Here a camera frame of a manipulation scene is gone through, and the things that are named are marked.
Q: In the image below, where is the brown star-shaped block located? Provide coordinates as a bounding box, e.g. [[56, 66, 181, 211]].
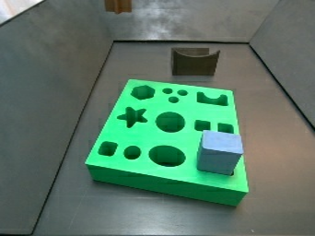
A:
[[105, 0, 133, 14]]

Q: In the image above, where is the green shape-sorting board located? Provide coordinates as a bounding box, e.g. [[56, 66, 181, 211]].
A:
[[86, 79, 249, 206]]

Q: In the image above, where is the blue square block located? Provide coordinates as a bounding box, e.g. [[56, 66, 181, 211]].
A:
[[197, 130, 245, 175]]

